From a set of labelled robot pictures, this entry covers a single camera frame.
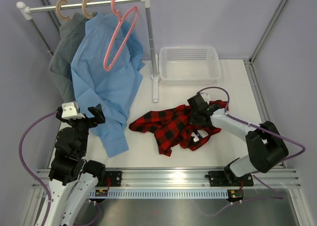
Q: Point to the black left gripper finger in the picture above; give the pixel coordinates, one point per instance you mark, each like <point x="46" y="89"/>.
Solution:
<point x="98" y="114"/>
<point x="59" y="112"/>

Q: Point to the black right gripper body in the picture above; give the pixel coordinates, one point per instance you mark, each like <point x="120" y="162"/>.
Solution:
<point x="194" y="118"/>

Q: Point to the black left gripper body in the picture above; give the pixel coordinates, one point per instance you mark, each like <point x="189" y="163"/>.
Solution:
<point x="82" y="125"/>

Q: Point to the red black plaid shirt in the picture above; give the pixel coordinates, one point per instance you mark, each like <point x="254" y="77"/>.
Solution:
<point x="172" y="127"/>

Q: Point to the light blue shirt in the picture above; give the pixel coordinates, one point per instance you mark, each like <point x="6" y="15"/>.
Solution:
<point x="114" y="90"/>

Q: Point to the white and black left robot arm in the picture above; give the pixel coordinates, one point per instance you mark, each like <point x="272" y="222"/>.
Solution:
<point x="71" y="178"/>

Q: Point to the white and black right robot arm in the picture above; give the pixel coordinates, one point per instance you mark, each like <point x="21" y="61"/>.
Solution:
<point x="265" y="147"/>

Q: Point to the grey shirt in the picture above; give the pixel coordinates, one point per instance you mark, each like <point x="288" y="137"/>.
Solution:
<point x="71" y="35"/>

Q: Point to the white plastic basket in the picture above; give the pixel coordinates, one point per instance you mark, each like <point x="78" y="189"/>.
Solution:
<point x="189" y="65"/>

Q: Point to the white metal clothes rack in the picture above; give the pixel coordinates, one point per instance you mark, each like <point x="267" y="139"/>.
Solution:
<point x="27" y="14"/>

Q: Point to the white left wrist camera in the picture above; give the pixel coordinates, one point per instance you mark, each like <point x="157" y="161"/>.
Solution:
<point x="71" y="110"/>

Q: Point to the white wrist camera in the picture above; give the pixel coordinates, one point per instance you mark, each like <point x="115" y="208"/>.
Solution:
<point x="206" y="97"/>
<point x="71" y="110"/>

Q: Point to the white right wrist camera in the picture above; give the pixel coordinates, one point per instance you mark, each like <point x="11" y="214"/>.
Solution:
<point x="206" y="97"/>

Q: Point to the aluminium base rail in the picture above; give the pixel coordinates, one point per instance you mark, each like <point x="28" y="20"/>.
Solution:
<point x="193" y="178"/>

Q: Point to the aluminium frame post right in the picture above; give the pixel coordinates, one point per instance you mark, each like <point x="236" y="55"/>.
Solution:
<point x="250" y="66"/>

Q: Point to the aluminium frame post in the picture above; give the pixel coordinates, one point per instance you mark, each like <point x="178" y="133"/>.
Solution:
<point x="52" y="15"/>
<point x="250" y="66"/>

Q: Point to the white slotted cable duct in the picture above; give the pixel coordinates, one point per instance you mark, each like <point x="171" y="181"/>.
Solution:
<point x="159" y="194"/>

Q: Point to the aluminium frame post left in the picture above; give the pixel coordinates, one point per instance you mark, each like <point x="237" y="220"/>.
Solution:
<point x="52" y="15"/>

